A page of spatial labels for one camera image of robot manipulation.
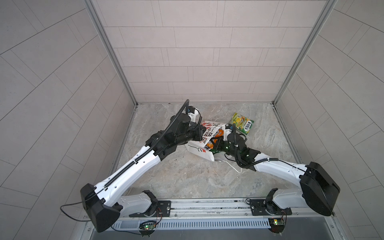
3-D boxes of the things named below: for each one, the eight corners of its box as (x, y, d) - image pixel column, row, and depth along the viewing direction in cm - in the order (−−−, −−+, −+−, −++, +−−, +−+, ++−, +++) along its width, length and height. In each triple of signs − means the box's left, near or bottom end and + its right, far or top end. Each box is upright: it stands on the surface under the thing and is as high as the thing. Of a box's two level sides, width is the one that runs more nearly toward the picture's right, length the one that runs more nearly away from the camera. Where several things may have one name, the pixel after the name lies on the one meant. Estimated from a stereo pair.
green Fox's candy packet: (227, 123, 107) (228, 121, 104) (234, 114, 112) (235, 111, 109) (247, 134, 101) (248, 132, 98) (253, 124, 106) (255, 121, 104)
